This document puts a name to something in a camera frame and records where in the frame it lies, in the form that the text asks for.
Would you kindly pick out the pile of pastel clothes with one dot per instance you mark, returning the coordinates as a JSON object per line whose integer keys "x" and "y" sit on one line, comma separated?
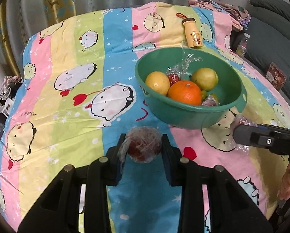
{"x": 217, "y": 7}

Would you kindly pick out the orange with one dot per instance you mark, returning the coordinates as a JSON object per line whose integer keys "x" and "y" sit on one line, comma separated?
{"x": 185, "y": 93}

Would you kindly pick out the small green fruit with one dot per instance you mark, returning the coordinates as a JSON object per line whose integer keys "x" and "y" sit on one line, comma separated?
{"x": 204, "y": 95}

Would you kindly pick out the clear plastic bottle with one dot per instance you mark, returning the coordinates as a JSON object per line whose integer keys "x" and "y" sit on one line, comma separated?
{"x": 242, "y": 45}

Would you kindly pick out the green plastic basin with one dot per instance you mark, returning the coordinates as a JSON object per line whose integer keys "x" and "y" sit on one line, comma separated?
{"x": 196, "y": 116}

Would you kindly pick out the gold patterned curtain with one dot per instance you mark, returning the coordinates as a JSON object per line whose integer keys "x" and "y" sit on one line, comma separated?
{"x": 60, "y": 0}

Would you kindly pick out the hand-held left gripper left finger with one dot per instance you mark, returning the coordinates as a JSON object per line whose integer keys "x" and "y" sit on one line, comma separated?
{"x": 119, "y": 165}

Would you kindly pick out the grey sofa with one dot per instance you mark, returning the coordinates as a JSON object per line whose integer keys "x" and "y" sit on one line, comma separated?
{"x": 268, "y": 29}

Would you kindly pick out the person's right hand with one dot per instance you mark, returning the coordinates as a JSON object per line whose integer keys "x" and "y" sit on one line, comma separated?
{"x": 287, "y": 184}

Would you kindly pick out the yellow-green pear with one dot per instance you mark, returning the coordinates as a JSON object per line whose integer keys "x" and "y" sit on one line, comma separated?
{"x": 205, "y": 79}

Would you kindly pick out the red snack packet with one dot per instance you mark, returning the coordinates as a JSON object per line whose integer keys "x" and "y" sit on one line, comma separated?
{"x": 276, "y": 75}

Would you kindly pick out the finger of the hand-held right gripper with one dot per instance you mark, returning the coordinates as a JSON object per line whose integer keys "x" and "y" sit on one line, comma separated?
{"x": 261, "y": 138}
{"x": 276, "y": 127}

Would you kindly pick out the white bag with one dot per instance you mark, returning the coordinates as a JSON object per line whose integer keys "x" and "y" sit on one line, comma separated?
{"x": 9, "y": 97}

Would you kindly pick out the plastic-wrapped red apple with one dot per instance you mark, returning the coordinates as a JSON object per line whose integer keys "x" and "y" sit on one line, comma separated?
{"x": 240, "y": 121}
{"x": 142, "y": 148}
{"x": 174, "y": 79}
{"x": 210, "y": 102}

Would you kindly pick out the striped cartoon printed blanket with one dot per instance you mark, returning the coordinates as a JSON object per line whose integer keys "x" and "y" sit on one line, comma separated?
{"x": 62, "y": 126}

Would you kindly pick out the yellow citrus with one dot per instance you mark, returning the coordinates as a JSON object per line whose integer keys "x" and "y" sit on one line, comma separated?
{"x": 157, "y": 82}

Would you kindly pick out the yellow bear-print bottle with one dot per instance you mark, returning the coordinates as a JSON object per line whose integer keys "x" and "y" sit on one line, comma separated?
{"x": 194, "y": 35}

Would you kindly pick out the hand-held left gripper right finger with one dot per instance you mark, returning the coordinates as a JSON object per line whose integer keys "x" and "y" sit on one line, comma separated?
{"x": 168, "y": 160}

